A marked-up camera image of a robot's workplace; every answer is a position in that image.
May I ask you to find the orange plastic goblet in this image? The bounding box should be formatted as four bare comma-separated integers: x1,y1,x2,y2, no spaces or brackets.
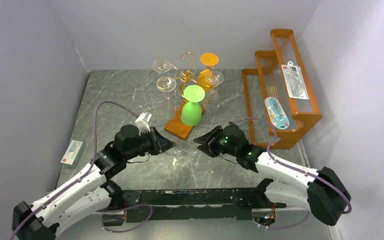
197,52,219,92

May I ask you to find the blue packaged item on shelf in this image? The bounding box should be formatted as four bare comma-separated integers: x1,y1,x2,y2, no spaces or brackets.
264,97,290,130

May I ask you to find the white packaged item on shelf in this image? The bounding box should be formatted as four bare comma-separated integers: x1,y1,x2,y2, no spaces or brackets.
281,61,310,100

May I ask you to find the green plastic goblet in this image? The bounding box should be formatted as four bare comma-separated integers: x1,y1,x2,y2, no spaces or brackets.
181,85,206,126

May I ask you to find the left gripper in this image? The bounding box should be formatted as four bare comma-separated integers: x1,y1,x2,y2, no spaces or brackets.
125,126,175,161

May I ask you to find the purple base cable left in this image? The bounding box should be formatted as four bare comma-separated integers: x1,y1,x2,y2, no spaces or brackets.
95,203,154,234

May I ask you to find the gold wire wine glass rack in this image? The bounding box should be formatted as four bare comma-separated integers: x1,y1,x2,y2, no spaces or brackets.
159,52,219,95

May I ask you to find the orange wooden tiered shelf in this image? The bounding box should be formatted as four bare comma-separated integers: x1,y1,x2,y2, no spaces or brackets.
241,28,322,150

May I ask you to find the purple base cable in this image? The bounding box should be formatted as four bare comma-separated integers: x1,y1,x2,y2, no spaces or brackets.
95,203,154,234
254,204,311,231

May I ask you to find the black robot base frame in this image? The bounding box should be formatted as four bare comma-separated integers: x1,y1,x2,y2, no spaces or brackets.
102,185,287,223

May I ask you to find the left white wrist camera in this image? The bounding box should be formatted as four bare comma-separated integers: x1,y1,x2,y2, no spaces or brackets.
135,111,152,135

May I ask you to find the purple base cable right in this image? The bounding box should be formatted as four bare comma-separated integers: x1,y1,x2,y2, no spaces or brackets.
254,204,311,231

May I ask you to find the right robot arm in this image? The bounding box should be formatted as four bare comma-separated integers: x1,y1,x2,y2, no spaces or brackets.
193,123,352,226

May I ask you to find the small blue white packet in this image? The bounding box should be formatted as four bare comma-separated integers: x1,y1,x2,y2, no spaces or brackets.
60,140,85,166

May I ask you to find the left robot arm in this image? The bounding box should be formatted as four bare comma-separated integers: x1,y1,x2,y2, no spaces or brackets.
10,124,176,240

